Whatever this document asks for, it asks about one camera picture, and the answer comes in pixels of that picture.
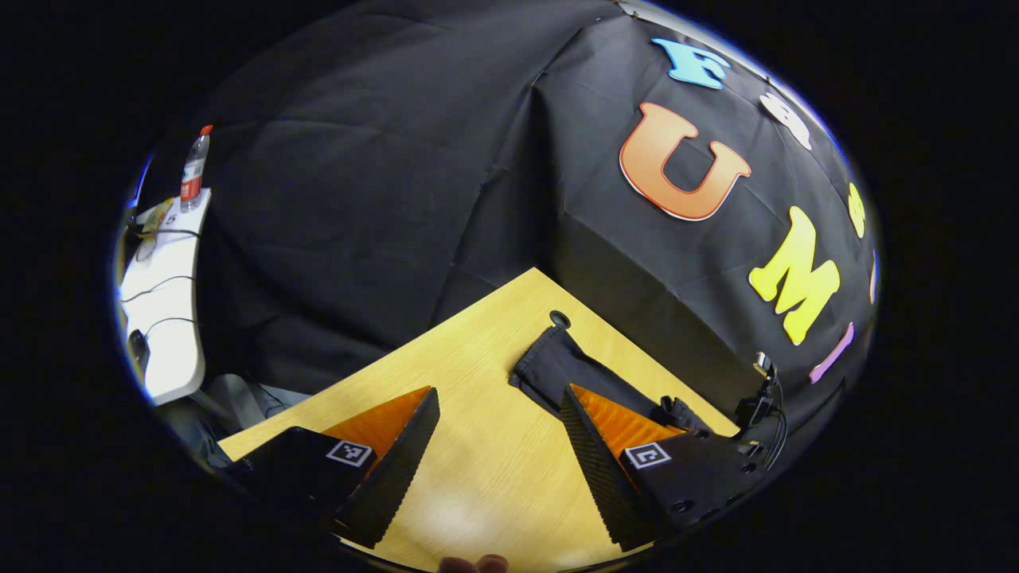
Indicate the small black device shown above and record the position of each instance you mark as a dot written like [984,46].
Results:
[140,344]

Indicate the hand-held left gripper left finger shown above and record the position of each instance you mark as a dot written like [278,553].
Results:
[402,469]

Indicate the dark jeans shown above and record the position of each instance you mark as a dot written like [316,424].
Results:
[557,362]

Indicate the clear bottle with red cap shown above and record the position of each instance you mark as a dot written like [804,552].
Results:
[193,171]

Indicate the yellow packet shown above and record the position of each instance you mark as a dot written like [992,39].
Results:
[155,215]

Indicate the black backdrop cloth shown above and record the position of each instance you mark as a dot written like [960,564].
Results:
[382,199]

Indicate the white side desk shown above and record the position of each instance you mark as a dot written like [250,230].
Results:
[171,358]

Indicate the grey chair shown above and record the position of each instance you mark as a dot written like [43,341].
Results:
[239,398]

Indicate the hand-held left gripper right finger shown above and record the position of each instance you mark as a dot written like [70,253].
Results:
[601,469]

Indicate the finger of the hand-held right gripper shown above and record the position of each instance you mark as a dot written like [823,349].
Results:
[678,412]

